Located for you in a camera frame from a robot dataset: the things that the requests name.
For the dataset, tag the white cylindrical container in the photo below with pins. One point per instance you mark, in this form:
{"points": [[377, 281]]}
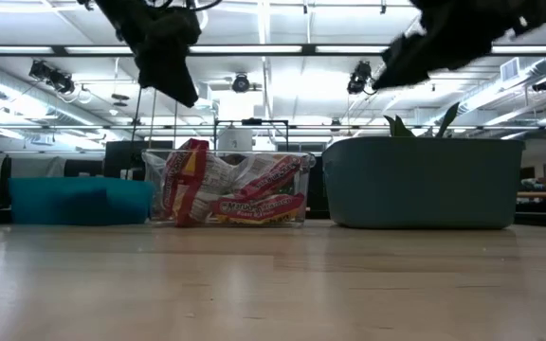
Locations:
{"points": [[235, 139]]}

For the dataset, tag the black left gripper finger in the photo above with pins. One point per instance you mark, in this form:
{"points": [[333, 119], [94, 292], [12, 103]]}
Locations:
{"points": [[169, 76]]}

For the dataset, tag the silver ventilation duct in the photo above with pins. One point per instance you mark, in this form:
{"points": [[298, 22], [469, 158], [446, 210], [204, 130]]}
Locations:
{"points": [[545, 66]]}

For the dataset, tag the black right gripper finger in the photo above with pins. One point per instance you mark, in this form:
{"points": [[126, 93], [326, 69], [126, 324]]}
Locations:
{"points": [[434, 57], [403, 47]]}

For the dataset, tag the red Maruchan noodle pack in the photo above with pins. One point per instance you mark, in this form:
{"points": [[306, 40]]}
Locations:
{"points": [[218, 180], [183, 184], [259, 208], [273, 177]]}

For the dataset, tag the blue plastic bin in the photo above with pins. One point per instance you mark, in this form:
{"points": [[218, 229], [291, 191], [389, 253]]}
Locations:
{"points": [[78, 201]]}

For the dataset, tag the black monitor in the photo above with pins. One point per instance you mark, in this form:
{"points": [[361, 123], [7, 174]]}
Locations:
{"points": [[121, 158]]}

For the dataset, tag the green plant in white pot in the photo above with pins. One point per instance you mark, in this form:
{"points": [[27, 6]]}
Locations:
{"points": [[446, 120]]}

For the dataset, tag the clear plastic bin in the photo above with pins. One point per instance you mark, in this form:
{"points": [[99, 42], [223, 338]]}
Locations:
{"points": [[152, 189]]}

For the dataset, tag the black aluminium rig frame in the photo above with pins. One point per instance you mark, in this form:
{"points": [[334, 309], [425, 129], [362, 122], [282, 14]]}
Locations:
{"points": [[308, 48]]}

